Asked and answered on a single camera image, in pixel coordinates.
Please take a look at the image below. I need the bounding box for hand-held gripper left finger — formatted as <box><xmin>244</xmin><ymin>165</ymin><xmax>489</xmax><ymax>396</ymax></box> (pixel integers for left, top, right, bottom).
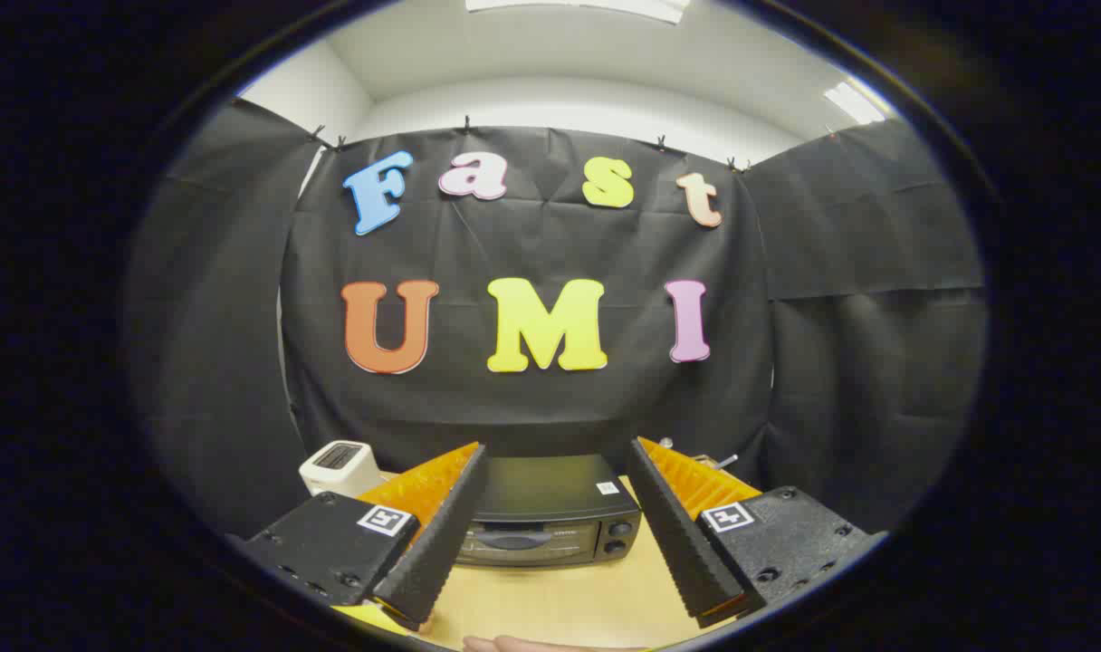
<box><xmin>243</xmin><ymin>441</ymin><xmax>491</xmax><ymax>635</ymax></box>

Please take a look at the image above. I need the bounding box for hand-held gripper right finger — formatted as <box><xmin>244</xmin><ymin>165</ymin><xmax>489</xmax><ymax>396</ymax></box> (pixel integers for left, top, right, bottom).
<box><xmin>625</xmin><ymin>436</ymin><xmax>888</xmax><ymax>629</ymax></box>

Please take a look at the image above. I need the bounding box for long ceiling light panel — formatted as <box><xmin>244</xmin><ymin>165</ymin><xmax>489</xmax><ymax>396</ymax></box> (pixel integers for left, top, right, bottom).
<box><xmin>464</xmin><ymin>0</ymin><xmax>692</xmax><ymax>24</ymax></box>

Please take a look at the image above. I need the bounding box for small ceiling light panel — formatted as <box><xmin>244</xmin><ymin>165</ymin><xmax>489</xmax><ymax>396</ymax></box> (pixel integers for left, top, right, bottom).
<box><xmin>822</xmin><ymin>81</ymin><xmax>888</xmax><ymax>126</ymax></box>

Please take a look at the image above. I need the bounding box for black toaster oven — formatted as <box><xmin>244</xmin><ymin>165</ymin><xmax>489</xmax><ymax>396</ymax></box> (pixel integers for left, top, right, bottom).
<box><xmin>455</xmin><ymin>455</ymin><xmax>644</xmax><ymax>568</ymax></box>

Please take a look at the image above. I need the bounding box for black backdrop cloth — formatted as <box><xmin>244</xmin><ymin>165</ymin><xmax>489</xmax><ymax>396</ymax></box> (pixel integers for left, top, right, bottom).
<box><xmin>125</xmin><ymin>98</ymin><xmax>986</xmax><ymax>540</ymax></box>

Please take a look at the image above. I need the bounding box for white pop-up toaster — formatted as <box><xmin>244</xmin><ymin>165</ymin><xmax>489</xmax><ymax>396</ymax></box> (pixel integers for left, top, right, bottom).
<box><xmin>299</xmin><ymin>441</ymin><xmax>384</xmax><ymax>499</ymax></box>

